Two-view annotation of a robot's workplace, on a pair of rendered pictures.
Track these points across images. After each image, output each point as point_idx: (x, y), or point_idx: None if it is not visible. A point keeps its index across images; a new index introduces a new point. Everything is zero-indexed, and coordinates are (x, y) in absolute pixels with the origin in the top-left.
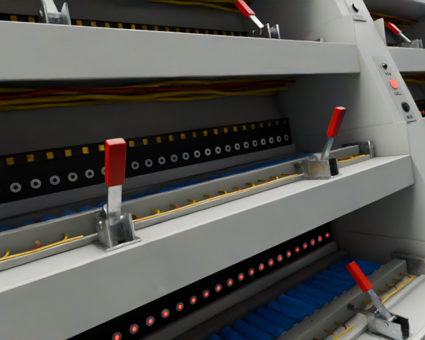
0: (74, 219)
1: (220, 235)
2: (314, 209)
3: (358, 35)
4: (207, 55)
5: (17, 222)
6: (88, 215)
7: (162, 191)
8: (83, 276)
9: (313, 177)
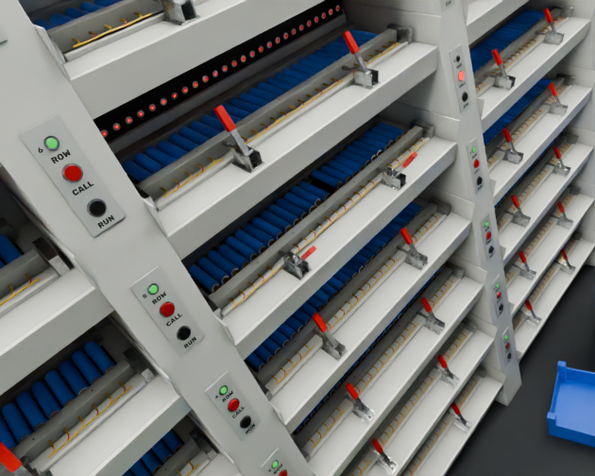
0: (270, 258)
1: (343, 253)
2: (388, 215)
3: (442, 31)
4: (331, 135)
5: (213, 245)
6: (275, 253)
7: (293, 207)
8: (296, 294)
9: (388, 184)
